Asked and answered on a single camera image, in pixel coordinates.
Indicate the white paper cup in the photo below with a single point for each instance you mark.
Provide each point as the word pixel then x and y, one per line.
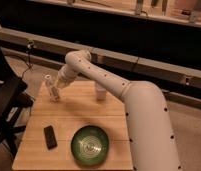
pixel 100 92

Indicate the black rectangular phone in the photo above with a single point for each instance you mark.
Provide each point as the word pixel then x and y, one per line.
pixel 50 138

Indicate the green ribbed bowl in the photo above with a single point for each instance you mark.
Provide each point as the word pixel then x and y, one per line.
pixel 90 146

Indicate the black chair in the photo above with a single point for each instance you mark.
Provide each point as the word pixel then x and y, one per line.
pixel 12 101

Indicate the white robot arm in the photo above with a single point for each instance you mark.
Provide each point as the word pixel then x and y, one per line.
pixel 153 146

